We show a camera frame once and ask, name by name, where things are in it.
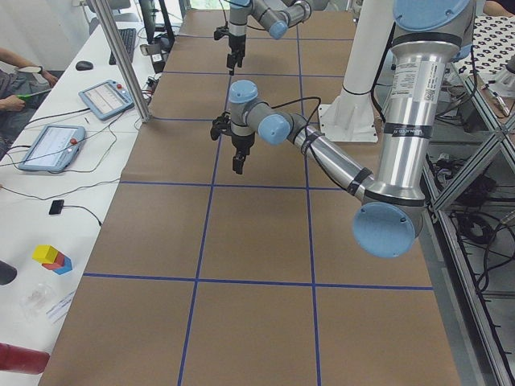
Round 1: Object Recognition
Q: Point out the far teach pendant tablet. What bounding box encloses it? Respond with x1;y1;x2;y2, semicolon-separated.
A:
78;80;134;121

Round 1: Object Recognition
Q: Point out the teach pendant tablet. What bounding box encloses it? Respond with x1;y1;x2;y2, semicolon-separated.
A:
78;80;134;121
18;125;86;172

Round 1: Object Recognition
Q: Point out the black keyboard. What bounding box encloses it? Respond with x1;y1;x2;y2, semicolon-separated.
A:
118;28;137;62

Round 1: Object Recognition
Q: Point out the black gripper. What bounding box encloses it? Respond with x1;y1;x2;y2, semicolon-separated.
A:
226;34;246;74
231;133;255;175

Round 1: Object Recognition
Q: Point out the near teach pendant tablet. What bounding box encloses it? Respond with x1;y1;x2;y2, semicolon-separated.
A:
18;125;86;172

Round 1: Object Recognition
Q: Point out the blue wooden block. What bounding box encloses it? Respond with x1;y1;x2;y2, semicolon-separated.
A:
52;257;72;275

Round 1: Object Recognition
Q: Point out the aluminium frame post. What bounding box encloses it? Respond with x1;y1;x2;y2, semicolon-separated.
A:
91;0;150;123

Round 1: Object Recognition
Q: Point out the small black box device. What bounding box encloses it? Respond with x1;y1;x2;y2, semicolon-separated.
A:
48;199;64;216

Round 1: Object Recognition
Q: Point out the black computer mouse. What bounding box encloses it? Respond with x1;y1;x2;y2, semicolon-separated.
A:
75;60;93;72

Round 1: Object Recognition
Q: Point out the red cylinder bottle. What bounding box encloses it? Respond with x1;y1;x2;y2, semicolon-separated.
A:
1;343;50;375

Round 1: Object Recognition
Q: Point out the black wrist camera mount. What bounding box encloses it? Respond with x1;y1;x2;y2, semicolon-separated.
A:
210;111;232;141
213;25;229;41

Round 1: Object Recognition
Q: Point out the yellow wooden block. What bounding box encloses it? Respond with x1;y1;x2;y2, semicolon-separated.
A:
32;244;59;265

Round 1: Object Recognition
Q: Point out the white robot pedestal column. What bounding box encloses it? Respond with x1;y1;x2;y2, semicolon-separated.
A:
319;0;393;143

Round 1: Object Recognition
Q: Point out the clear plastic bag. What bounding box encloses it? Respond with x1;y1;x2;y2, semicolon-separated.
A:
20;283;56;319

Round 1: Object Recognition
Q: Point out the seated person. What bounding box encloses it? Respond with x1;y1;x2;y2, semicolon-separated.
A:
1;47;58;158

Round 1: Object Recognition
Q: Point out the red wooden block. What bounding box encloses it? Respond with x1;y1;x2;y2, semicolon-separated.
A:
43;253;65;271

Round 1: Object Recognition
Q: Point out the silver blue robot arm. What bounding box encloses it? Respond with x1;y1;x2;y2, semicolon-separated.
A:
227;1;476;258
213;0;315;76

